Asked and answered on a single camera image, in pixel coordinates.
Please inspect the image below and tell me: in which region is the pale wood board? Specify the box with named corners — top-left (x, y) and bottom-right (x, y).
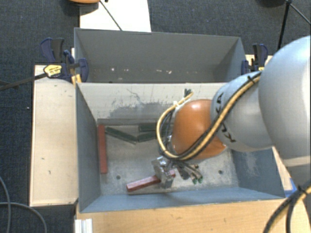
top-left (29, 65), bottom-right (80, 207)

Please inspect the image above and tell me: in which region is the dark green flat block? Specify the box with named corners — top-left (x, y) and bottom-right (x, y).
top-left (104, 126), bottom-right (138, 146)
top-left (138, 123), bottom-right (157, 133)

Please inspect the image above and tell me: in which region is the grey metal bin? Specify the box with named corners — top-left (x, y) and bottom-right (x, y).
top-left (73, 27), bottom-right (286, 214)

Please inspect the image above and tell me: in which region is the red-brown block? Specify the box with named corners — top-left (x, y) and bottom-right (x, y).
top-left (126, 170), bottom-right (176, 193)
top-left (97, 124), bottom-right (108, 175)

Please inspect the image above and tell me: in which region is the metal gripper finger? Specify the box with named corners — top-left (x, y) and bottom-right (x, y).
top-left (160, 177), bottom-right (174, 189)
top-left (155, 169), bottom-right (169, 180)

